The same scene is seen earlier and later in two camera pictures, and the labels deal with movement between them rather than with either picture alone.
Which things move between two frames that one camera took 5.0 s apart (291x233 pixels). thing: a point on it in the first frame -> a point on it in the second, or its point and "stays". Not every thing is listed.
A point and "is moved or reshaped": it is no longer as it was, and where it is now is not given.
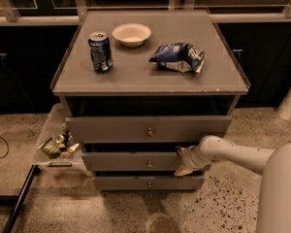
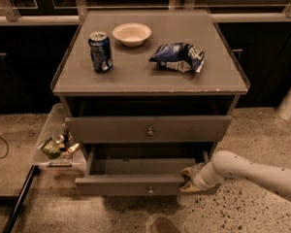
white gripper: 187,159 -> 199,177
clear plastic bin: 56,148 stays
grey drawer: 155,161 is moved or reshaped
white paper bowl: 132,35 stays
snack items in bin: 60,146 stays
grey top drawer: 147,128 stays
